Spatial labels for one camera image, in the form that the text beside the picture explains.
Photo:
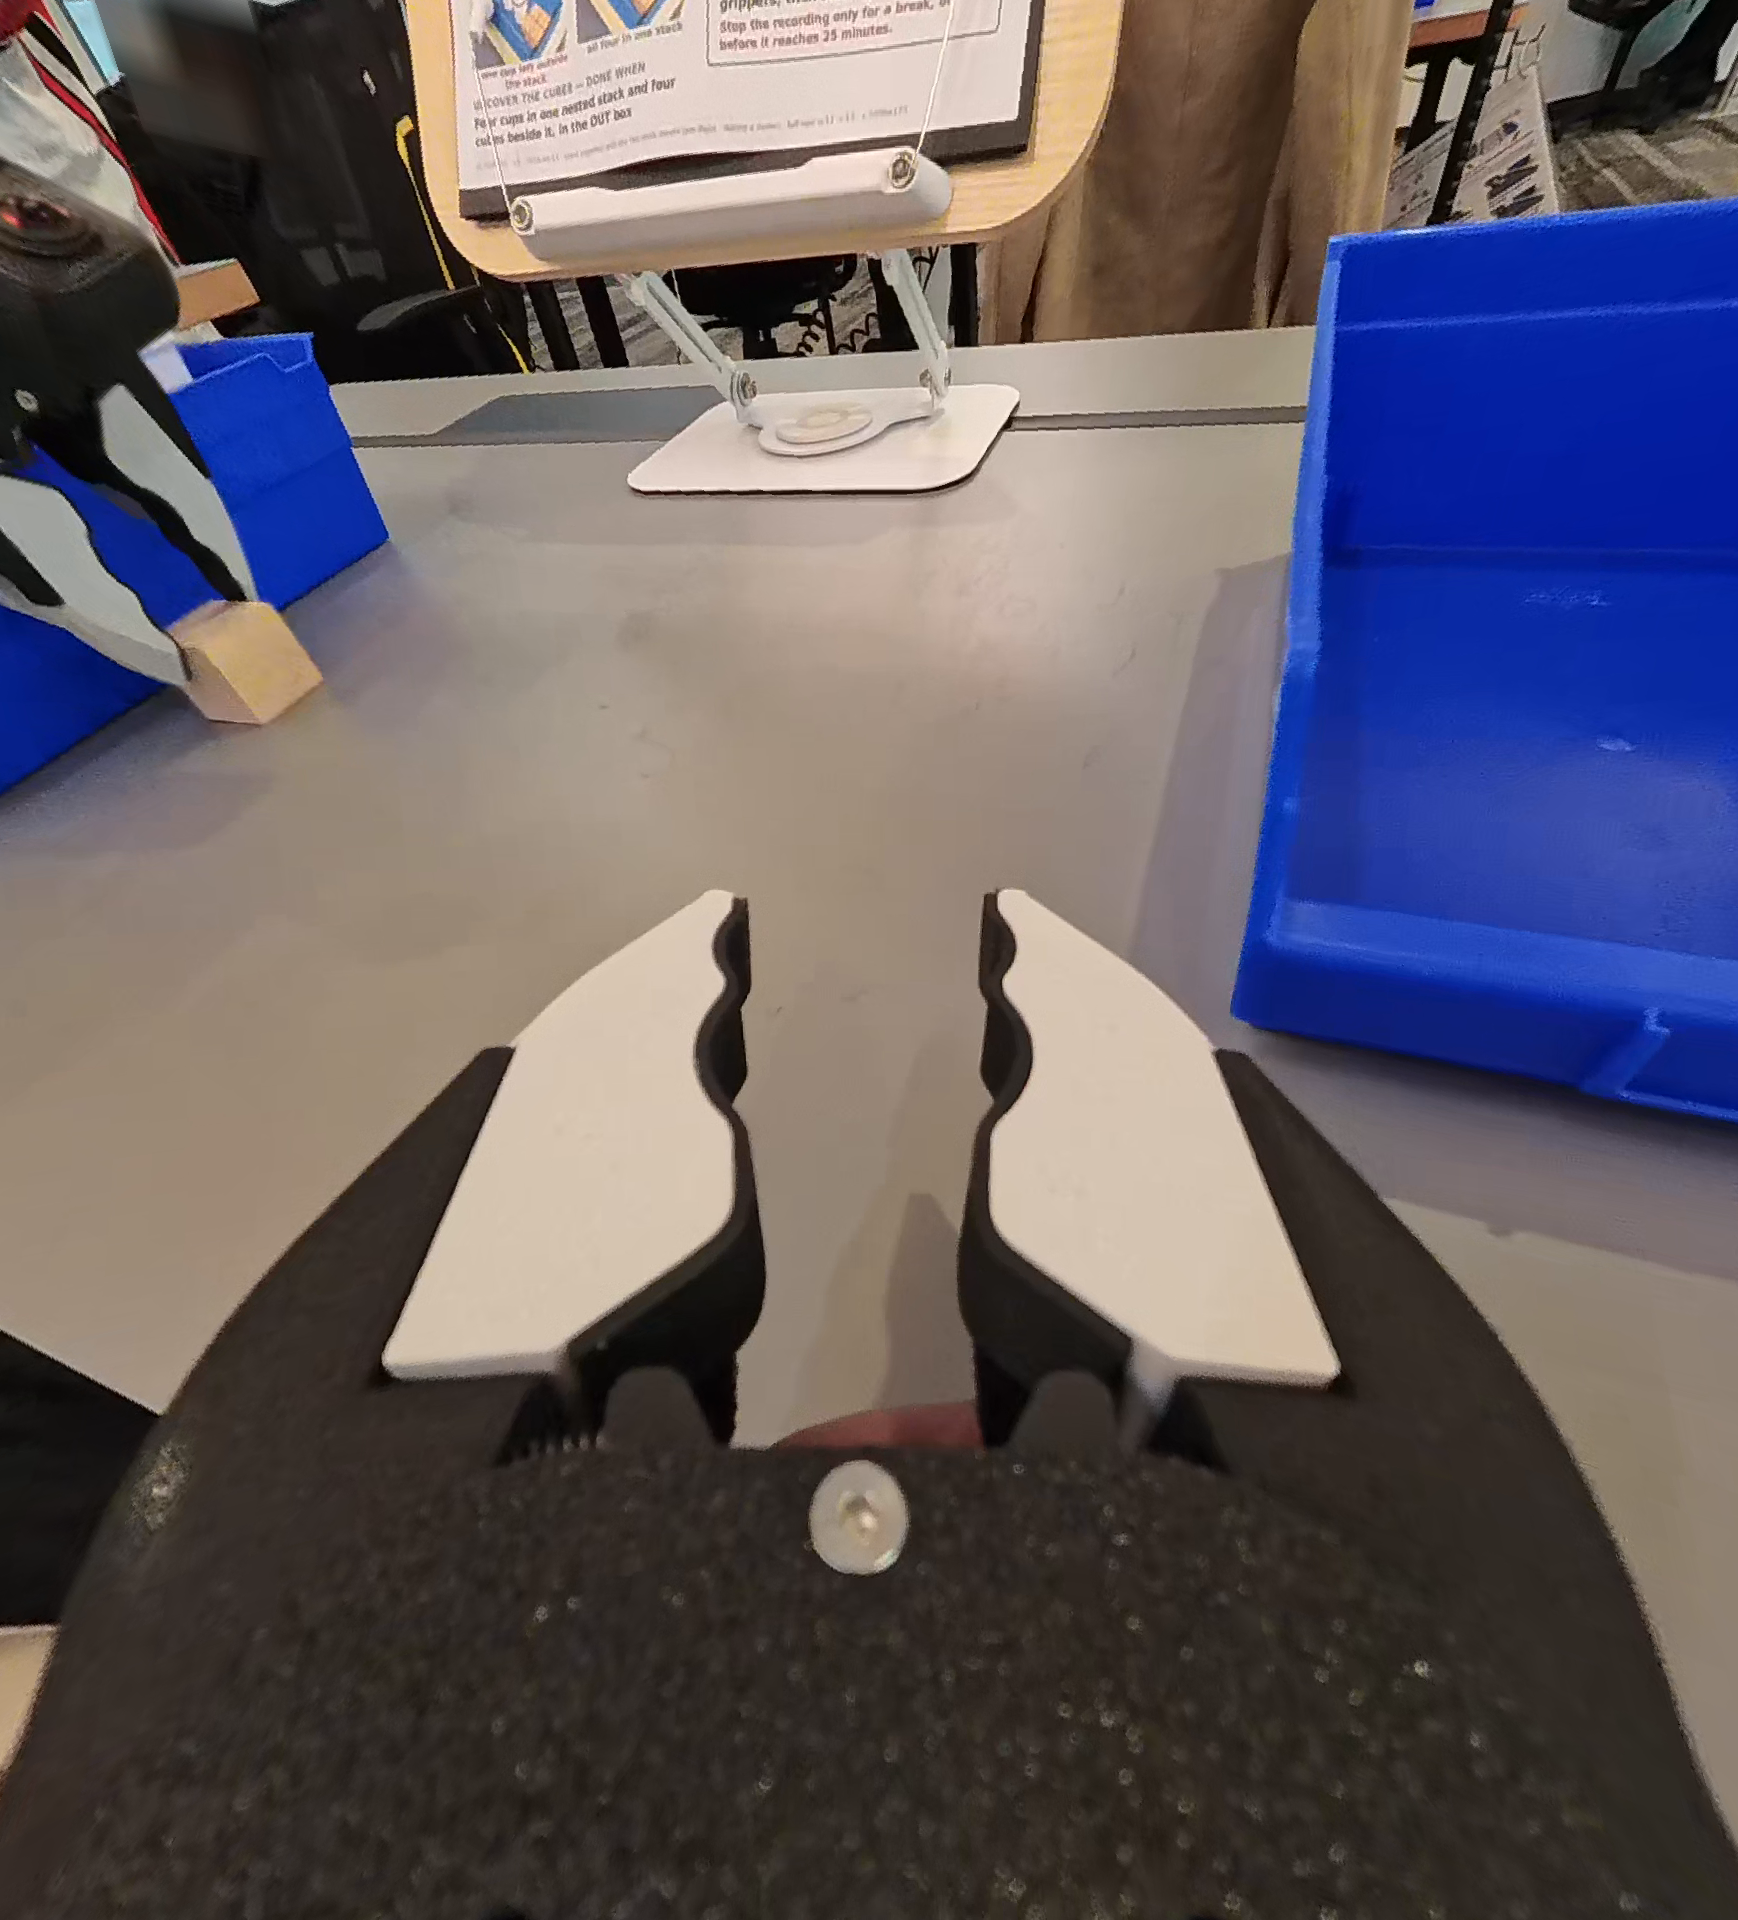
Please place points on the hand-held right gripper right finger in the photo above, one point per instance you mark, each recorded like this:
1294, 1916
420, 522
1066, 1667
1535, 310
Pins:
1154, 1186

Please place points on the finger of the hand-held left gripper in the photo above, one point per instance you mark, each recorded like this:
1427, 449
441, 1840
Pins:
44, 541
157, 451

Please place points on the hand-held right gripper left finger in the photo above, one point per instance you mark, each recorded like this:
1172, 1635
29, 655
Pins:
585, 1186

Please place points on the blue plastic bin with cubes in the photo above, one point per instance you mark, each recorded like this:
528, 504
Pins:
300, 480

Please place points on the wooden cube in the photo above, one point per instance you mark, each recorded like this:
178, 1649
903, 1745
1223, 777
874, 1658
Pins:
261, 668

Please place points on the black office chair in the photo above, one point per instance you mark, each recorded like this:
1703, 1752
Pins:
346, 180

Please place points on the printed instruction sheet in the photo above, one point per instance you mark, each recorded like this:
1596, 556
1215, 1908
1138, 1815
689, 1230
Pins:
809, 91

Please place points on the tan cloth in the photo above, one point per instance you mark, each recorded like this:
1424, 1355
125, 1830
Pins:
1201, 180

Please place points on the leaning printed sign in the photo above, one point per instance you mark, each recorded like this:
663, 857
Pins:
1498, 165

